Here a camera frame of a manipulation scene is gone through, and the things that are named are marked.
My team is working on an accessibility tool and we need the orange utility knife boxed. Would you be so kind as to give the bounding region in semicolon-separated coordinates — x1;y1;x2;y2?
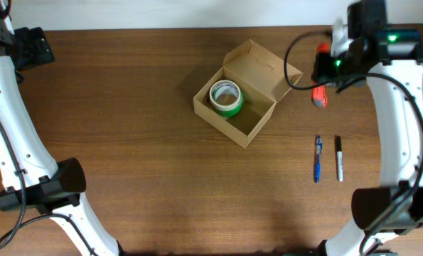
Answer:
311;43;333;108

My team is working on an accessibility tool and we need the black and white marker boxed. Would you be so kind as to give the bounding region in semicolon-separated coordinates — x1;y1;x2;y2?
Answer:
335;136;343;182

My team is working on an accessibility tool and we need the blue ballpoint pen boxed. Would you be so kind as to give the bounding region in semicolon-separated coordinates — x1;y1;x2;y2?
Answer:
314;135;323;183

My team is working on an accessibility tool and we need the brown cardboard box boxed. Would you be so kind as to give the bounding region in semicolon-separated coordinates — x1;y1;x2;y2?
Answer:
193;40;302;148

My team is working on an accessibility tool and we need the green tape roll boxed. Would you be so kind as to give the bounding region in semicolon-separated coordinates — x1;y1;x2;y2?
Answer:
210;88;243;117

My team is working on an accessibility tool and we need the white masking tape roll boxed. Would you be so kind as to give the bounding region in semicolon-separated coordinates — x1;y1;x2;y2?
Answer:
209;80;243;112

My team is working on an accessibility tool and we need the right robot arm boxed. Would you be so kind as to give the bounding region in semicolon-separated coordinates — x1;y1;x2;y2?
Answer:
312;0;423;255

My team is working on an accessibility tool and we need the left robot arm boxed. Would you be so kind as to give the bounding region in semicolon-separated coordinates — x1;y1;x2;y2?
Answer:
0;1;124;255

